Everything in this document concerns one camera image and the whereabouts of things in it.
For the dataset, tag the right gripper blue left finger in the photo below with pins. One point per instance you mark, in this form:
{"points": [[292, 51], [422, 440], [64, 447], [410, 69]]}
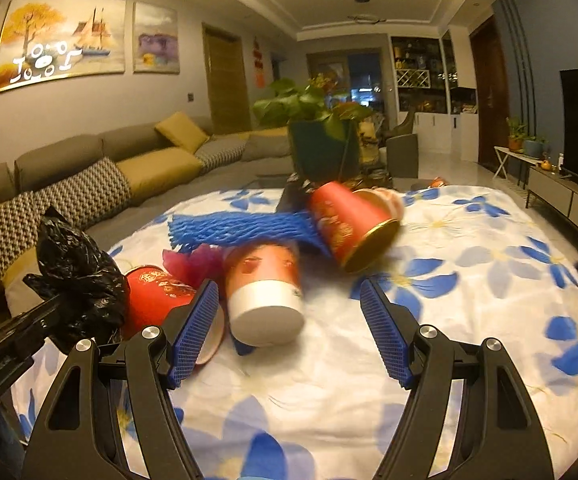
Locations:
{"points": [[187, 328]]}

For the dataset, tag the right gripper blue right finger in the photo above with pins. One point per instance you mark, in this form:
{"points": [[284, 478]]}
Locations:
{"points": [[392, 327]]}

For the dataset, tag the black plastic bag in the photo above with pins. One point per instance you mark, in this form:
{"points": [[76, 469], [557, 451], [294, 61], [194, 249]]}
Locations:
{"points": [[85, 279]]}

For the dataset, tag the magenta crumpled wrapper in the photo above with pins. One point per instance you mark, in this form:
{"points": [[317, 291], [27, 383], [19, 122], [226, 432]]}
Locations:
{"points": [[203, 263]]}

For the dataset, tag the orange white paper cup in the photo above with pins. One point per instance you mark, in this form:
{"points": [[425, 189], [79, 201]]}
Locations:
{"points": [[263, 293]]}

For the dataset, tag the floral white blue tablecloth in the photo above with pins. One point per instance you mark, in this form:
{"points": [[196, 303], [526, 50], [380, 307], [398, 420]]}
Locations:
{"points": [[469, 261]]}

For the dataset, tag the houndstooth cushion near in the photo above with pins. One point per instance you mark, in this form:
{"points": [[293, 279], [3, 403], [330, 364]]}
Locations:
{"points": [[90, 196]]}

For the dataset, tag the houndstooth cushion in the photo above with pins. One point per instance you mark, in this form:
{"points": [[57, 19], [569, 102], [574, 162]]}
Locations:
{"points": [[220, 152], [90, 196]]}

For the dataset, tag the yellow flat cushion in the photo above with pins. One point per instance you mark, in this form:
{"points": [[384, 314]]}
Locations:
{"points": [[154, 173]]}

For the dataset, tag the grey sectional sofa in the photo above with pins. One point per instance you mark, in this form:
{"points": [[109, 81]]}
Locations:
{"points": [[266, 158]]}

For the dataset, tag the houndstooth cushion far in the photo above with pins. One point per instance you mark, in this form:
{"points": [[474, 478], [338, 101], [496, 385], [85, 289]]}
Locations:
{"points": [[220, 152]]}

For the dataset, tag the grey dining chair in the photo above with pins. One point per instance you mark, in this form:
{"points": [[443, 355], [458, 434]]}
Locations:
{"points": [[401, 146]]}

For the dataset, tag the green potted plant teal pot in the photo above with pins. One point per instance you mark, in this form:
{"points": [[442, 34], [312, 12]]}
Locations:
{"points": [[323, 127]]}

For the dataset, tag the yellow upright cushion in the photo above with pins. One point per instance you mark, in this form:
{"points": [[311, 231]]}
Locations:
{"points": [[182, 132]]}

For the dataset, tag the white side table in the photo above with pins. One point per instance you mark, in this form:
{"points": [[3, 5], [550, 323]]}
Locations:
{"points": [[504, 154]]}

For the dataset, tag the grey tv cabinet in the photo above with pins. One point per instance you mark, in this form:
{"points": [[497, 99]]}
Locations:
{"points": [[558, 192]]}

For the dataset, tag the dark wooden door right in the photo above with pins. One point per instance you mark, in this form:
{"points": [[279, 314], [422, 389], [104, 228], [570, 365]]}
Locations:
{"points": [[491, 92]]}

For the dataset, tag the small potted plant blue pot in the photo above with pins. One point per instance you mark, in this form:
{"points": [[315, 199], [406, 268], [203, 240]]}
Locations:
{"points": [[536, 147]]}

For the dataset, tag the small potted plant orange pot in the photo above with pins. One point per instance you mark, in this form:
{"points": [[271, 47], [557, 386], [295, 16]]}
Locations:
{"points": [[516, 133]]}

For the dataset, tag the display cabinet with bottles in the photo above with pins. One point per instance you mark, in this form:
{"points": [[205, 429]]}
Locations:
{"points": [[425, 70]]}

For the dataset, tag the purple landscape painting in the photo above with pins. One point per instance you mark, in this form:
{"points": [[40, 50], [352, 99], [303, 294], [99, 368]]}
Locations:
{"points": [[155, 39]]}

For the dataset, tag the sailboat painting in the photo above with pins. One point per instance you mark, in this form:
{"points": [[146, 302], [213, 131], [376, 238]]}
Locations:
{"points": [[45, 40]]}

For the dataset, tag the ceiling lamp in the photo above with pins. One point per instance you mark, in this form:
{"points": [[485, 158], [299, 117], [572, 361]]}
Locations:
{"points": [[365, 18]]}

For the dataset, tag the wooden door left wall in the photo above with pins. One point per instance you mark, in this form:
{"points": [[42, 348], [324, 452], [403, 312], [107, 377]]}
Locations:
{"points": [[226, 80]]}

